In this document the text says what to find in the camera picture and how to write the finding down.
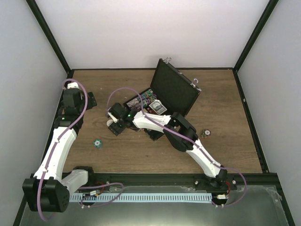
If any upper chip row in case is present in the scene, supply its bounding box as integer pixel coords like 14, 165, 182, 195
126, 89, 153, 107

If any light blue slotted cable duct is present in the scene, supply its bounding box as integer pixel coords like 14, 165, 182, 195
70, 193, 212, 203

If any right black frame post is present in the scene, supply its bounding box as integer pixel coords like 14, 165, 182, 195
233, 0, 279, 73

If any black poker set case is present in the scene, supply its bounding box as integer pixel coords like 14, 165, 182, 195
123, 56, 202, 141

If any left black frame post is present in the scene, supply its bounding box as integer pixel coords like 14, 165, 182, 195
26, 0, 71, 74

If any blue boxed card deck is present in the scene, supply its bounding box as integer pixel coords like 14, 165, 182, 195
149, 99, 167, 115

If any white dealer button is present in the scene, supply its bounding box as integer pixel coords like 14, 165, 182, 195
106, 120, 114, 127

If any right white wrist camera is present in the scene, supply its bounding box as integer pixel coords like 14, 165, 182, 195
108, 112, 118, 123

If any black frame post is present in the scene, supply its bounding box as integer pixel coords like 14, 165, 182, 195
26, 0, 71, 74
233, 0, 279, 73

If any chip row in case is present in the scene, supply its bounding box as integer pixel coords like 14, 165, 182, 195
126, 89, 153, 107
132, 94, 157, 110

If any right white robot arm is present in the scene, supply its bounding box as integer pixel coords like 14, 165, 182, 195
107, 103, 228, 190

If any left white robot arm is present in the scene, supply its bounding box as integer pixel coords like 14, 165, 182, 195
22, 88, 97, 212

